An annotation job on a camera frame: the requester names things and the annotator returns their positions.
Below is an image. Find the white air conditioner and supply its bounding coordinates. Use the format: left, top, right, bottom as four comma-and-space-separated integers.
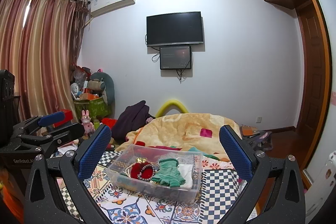
91, 0, 135, 17

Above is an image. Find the green knitted glove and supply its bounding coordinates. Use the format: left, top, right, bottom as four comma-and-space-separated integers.
151, 158, 185, 188

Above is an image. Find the red box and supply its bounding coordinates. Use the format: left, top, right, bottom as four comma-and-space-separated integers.
53, 109, 73, 128

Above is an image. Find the large wall television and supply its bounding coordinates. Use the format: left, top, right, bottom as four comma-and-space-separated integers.
146, 11, 204, 47

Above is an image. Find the white drawstring pouch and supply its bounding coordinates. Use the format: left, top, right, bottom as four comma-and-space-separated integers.
178, 164, 194, 189

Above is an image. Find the green cardboard box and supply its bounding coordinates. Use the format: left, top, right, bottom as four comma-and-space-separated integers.
74, 97, 112, 120

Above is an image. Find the brown wooden door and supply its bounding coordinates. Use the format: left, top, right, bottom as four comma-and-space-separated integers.
295, 0, 331, 170

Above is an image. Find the red cushion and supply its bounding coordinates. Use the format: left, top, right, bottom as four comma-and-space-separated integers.
101, 117, 117, 130

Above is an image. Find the small wall monitor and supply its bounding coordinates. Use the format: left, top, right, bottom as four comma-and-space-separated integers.
159, 46, 192, 70

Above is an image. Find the grey plush toy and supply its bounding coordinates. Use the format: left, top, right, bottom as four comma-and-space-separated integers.
87, 72, 114, 105

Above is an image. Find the red velvet pouch gold ribbon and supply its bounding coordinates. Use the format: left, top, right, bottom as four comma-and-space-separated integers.
125, 157, 156, 182

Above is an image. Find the pink bunny toy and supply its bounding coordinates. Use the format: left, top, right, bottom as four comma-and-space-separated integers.
81, 110, 95, 138

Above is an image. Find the dark purple garment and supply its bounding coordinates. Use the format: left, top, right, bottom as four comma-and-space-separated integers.
112, 100, 155, 144

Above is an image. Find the clear plastic storage box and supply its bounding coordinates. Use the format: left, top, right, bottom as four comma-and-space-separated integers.
106, 144, 203, 203

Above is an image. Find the bag on floor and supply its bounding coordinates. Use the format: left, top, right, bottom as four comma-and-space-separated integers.
241, 124, 274, 152

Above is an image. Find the striped pink gold curtain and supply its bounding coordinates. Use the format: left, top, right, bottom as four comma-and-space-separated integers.
1, 0, 88, 120

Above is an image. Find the beige plush blanket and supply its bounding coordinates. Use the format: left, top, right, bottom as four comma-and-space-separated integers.
116, 113, 242, 161

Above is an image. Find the yellow plush arch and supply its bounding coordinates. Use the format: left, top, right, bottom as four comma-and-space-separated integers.
155, 100, 188, 118

